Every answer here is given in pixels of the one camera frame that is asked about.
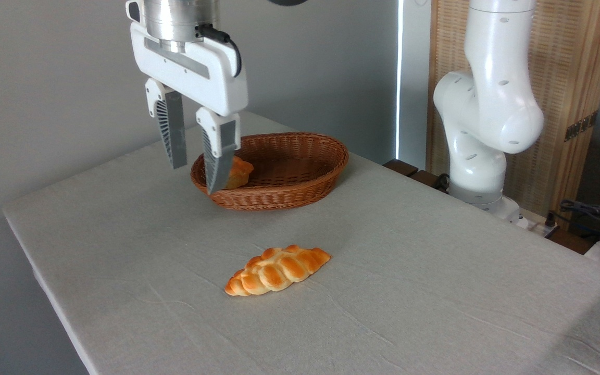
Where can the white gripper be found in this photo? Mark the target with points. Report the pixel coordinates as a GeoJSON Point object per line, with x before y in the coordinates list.
{"type": "Point", "coordinates": [211, 78]}

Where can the round orange bread bun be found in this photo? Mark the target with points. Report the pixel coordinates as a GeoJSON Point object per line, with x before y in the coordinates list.
{"type": "Point", "coordinates": [240, 173]}

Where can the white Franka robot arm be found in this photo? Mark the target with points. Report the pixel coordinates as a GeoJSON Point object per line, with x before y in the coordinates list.
{"type": "Point", "coordinates": [492, 104]}

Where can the brown woven wicker basket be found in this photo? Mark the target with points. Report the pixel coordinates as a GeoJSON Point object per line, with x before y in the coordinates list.
{"type": "Point", "coordinates": [295, 177]}

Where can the long braided bread loaf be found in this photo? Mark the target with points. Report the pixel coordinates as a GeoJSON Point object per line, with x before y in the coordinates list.
{"type": "Point", "coordinates": [276, 271]}

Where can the dark wooden bench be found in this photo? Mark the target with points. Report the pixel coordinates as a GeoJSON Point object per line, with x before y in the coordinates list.
{"type": "Point", "coordinates": [409, 172]}

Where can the white linen tablecloth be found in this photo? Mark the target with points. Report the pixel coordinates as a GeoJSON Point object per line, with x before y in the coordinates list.
{"type": "Point", "coordinates": [383, 291]}

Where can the white power strip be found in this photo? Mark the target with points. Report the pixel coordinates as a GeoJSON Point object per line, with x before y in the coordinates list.
{"type": "Point", "coordinates": [537, 225]}

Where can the wooden bamboo folding screen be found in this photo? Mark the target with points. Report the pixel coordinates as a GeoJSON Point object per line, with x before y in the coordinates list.
{"type": "Point", "coordinates": [571, 62]}

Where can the metal screen hinge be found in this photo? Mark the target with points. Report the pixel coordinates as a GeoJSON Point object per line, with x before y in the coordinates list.
{"type": "Point", "coordinates": [581, 126]}

